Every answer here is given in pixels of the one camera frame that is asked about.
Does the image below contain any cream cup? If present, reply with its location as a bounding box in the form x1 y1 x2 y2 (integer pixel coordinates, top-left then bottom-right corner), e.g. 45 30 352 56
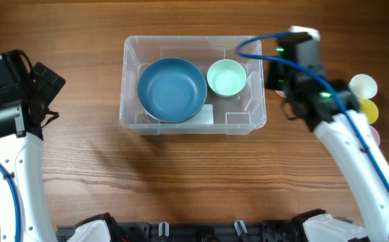
348 74 378 99

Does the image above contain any clear plastic storage bin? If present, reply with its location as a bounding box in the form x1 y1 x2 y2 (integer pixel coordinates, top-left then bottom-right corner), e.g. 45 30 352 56
119 36 267 135

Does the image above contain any pink cup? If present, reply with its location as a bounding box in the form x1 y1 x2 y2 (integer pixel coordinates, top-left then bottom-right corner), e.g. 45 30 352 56
369 126 380 146

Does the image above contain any yellow cup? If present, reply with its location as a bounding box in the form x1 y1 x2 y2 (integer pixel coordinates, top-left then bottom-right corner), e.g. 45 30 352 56
358 99 379 124

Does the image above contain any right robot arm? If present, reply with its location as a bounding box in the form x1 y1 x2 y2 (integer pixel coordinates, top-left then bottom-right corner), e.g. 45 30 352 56
263 32 389 241

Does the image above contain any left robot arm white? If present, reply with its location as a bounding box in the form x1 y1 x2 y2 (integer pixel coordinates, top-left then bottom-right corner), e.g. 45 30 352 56
0 50 65 241

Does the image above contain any dark blue bowl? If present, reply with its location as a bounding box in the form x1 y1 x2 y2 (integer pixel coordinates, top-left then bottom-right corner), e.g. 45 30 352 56
137 58 207 123

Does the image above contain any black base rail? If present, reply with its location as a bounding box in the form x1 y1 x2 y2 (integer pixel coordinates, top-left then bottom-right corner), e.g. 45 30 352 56
55 210 353 242

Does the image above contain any white pink small bowl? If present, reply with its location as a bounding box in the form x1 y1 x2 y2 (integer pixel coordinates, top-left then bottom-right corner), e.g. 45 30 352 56
275 90 287 98

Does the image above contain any mint green small bowl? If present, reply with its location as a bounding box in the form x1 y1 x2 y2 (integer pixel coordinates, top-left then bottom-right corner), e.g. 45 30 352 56
207 59 247 97

